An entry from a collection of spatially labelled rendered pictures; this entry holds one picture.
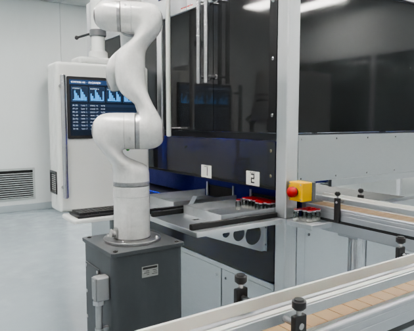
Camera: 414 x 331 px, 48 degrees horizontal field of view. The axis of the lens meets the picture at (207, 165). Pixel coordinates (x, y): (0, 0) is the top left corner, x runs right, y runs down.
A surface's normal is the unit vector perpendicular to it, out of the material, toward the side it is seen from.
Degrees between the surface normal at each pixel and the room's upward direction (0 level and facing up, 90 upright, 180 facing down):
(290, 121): 90
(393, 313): 90
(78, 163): 90
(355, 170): 90
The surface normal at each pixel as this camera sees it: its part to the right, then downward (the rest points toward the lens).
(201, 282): -0.82, 0.05
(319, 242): 0.57, 0.07
